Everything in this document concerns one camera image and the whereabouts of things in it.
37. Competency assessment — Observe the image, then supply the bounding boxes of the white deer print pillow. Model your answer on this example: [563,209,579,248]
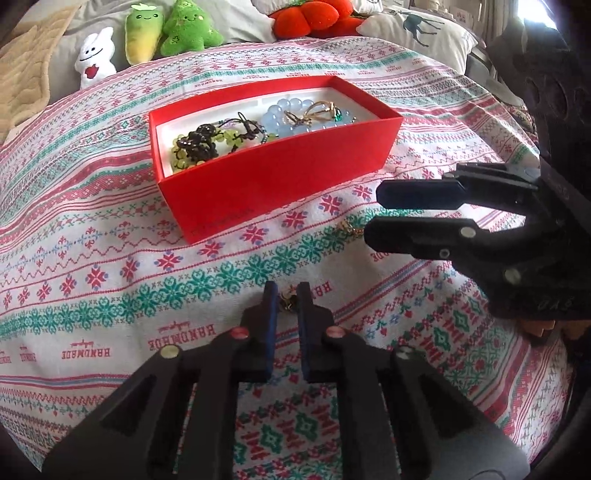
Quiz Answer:
[355,0,478,70]

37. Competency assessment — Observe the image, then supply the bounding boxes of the beige quilted blanket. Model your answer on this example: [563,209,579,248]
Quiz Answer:
[0,4,81,144]

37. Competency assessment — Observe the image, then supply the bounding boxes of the green tree plush toy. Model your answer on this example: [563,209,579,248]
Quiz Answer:
[159,0,222,56]

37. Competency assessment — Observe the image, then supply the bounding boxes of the green bead bracelet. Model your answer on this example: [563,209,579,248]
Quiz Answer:
[170,129,245,174]

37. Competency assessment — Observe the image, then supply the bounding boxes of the gold ring jewelry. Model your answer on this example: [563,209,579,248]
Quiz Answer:
[284,100,343,127]

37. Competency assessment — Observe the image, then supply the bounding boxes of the red jewelry box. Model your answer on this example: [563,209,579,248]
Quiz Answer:
[148,76,403,245]

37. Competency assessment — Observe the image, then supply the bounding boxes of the red orange plush toy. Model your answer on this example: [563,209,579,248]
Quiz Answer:
[269,0,365,40]

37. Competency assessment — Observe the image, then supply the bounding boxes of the patterned printed blanket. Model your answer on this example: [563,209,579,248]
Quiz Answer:
[0,37,578,480]

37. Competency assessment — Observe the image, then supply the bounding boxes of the yellow green carrot plush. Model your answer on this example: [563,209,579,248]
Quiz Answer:
[126,2,163,65]

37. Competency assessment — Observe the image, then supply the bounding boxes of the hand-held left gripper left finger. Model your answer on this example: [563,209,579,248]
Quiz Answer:
[41,281,280,480]

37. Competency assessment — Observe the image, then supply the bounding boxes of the dark bead bracelet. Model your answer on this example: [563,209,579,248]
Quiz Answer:
[178,124,223,160]

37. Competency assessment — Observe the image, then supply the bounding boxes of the person's right hand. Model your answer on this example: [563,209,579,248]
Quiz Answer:
[522,318,583,342]

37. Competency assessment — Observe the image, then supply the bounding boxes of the light blue bead bracelet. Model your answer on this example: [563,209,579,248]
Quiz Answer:
[263,98,361,137]

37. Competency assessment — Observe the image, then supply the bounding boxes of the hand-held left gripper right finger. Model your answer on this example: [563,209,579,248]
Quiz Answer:
[297,281,531,480]

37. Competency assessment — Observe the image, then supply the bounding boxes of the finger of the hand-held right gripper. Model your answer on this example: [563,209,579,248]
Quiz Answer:
[364,216,542,288]
[376,161,542,219]

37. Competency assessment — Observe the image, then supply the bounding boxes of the grey pillow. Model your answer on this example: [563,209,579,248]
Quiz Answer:
[46,0,278,75]

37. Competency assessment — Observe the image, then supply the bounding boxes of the white rabbit plush toy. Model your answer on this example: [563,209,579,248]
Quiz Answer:
[75,27,117,89]

